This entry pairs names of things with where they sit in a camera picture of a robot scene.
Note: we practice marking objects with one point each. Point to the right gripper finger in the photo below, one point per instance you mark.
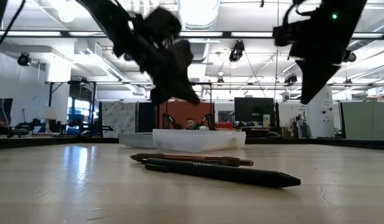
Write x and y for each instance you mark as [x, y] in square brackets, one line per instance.
[316, 77]

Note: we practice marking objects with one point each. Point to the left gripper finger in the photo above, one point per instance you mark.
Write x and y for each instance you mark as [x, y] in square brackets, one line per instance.
[160, 93]
[184, 87]

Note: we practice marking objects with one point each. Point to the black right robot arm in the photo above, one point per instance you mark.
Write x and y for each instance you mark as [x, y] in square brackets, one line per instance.
[350, 4]

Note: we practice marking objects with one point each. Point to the background black robot arm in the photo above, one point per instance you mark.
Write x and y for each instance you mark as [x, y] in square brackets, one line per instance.
[208, 121]
[172, 122]

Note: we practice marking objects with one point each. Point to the grey tinted box lid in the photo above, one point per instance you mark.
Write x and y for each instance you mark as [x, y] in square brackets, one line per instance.
[135, 140]

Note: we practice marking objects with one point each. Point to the black panel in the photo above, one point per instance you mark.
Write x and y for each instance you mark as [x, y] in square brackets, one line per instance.
[147, 116]

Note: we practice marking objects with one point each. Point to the person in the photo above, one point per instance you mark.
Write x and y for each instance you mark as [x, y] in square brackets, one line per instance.
[190, 124]

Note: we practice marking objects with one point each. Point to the white round column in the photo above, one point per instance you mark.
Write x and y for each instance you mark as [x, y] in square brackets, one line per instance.
[322, 121]

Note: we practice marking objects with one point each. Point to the white patterned panel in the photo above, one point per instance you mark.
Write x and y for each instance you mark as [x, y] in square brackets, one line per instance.
[120, 118]

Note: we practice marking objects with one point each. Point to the white plastic tray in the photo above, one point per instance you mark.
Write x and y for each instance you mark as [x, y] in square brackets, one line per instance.
[198, 140]

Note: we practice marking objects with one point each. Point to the red crate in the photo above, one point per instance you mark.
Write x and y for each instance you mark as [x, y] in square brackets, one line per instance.
[224, 125]

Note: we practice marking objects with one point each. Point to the dark brown pen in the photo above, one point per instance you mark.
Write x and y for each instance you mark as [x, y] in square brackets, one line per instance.
[166, 157]

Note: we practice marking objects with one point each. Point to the pale green partition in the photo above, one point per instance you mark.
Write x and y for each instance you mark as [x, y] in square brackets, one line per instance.
[366, 121]

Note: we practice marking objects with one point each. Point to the large black monitor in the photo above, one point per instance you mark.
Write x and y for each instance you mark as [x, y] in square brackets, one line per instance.
[254, 112]

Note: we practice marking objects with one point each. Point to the black pen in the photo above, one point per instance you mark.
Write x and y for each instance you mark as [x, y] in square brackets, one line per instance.
[222, 173]

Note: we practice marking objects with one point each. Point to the white table lamp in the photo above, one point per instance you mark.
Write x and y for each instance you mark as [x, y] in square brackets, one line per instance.
[48, 112]

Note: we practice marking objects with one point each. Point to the dark monitor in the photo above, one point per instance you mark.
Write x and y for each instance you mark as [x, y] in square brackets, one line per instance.
[2, 107]

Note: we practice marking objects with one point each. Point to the background black rig frame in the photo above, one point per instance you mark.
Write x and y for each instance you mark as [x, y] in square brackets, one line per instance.
[207, 93]
[100, 118]

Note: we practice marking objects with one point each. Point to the black ceiling camera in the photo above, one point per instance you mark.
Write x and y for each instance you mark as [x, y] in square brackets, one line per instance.
[24, 59]
[237, 50]
[350, 57]
[291, 79]

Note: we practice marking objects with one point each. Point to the orange partition wall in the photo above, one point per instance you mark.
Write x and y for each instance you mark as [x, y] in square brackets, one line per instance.
[185, 113]

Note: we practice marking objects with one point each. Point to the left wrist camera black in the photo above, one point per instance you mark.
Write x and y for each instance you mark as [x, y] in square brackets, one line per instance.
[162, 21]

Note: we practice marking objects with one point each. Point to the black metal table frame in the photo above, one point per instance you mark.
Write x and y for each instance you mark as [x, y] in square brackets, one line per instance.
[39, 141]

